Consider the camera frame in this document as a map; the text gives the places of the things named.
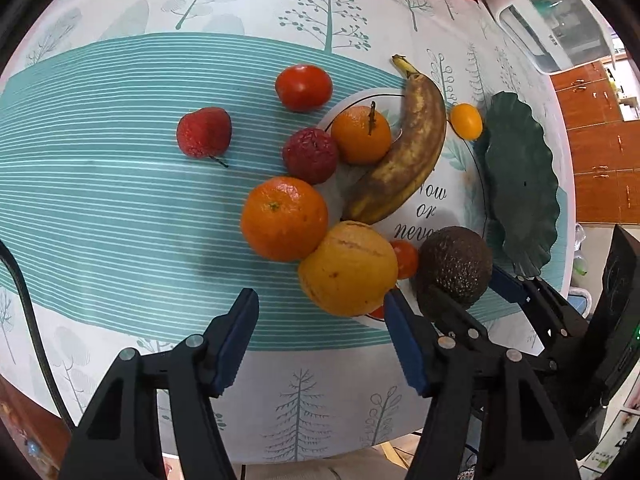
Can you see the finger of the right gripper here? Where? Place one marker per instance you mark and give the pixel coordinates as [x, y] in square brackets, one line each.
[452, 320]
[557, 324]

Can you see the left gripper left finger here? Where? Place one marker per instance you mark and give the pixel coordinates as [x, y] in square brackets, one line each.
[118, 437]

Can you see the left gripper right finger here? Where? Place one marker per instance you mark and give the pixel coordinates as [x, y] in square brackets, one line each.
[490, 383]

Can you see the dark avocado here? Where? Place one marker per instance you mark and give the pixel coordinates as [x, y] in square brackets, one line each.
[458, 262]

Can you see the cherry tomato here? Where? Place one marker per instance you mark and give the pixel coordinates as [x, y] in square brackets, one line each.
[407, 258]
[377, 314]

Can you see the large yellow orange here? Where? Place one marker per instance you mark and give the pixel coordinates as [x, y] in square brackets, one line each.
[350, 272]

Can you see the large orange mandarin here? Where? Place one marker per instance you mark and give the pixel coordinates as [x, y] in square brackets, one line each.
[284, 219]

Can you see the brown spotted banana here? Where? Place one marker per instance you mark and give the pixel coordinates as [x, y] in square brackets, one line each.
[410, 160]

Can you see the small yellow kumquat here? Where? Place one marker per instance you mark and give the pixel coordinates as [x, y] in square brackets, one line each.
[466, 121]

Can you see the small mandarin with stem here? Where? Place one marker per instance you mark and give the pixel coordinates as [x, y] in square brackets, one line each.
[362, 135]

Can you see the dark red wrinkled fruit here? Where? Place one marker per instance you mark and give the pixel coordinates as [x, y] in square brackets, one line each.
[310, 155]

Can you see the red tomato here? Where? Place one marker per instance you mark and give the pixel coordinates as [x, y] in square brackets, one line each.
[301, 88]

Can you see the red strawberry fruit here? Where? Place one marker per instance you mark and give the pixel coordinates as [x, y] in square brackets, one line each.
[205, 133]

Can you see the plastic bag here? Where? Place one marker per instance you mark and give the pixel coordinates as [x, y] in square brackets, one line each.
[580, 266]

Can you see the dark green scalloped plate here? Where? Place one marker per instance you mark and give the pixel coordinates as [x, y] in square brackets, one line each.
[522, 186]

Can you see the wooden cabinet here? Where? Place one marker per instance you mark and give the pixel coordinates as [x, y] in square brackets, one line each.
[604, 146]

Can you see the tree pattern tablecloth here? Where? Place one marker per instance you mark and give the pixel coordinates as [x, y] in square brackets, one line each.
[125, 241]

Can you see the white plastic storage box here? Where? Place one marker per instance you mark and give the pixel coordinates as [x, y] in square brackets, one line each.
[556, 35]

